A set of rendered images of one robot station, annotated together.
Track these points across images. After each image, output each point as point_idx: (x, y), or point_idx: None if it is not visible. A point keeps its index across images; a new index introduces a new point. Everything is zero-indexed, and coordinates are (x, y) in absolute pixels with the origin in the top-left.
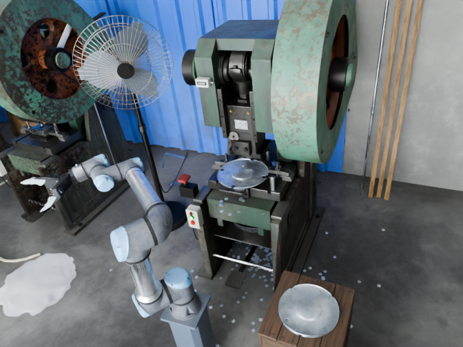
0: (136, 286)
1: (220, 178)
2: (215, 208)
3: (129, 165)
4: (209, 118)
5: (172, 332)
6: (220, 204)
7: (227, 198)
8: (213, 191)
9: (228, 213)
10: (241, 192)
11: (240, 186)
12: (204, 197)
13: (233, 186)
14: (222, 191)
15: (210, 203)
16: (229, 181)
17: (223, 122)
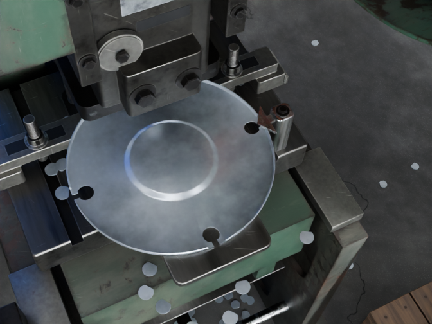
0: None
1: (129, 234)
2: (120, 316)
3: None
4: (6, 40)
5: None
6: (156, 305)
7: (153, 265)
8: (73, 275)
9: (224, 320)
10: (265, 239)
11: (231, 218)
12: (68, 320)
13: (212, 237)
14: (196, 281)
15: (98, 319)
16: (174, 223)
17: (83, 24)
